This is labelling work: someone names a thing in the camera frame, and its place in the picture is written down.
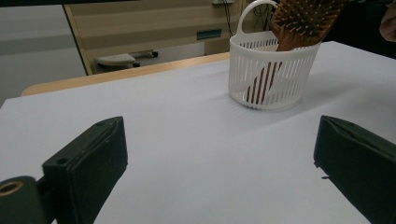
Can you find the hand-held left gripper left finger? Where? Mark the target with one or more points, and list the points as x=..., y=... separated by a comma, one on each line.
x=90, y=161

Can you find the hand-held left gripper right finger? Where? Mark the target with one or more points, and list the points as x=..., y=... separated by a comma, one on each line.
x=361, y=161

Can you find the white slatted plastic basket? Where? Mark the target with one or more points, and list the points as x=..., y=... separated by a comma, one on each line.
x=274, y=56

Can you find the brown wooden hairbrush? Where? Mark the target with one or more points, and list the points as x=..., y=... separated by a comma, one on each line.
x=299, y=28

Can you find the light wooden table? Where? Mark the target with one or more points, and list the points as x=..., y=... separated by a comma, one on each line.
x=124, y=73

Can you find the white board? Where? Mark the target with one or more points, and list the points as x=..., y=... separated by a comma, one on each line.
x=186, y=140

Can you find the wheeled chair base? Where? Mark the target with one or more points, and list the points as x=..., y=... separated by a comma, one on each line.
x=115, y=59

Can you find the white cabinet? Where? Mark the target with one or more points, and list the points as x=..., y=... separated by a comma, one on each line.
x=31, y=46

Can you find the dark curtain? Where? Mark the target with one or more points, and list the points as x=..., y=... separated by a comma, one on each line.
x=358, y=31

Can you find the wooden cabinet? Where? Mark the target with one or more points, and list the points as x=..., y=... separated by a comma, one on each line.
x=140, y=21

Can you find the black metal frame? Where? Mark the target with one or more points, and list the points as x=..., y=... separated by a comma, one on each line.
x=46, y=2

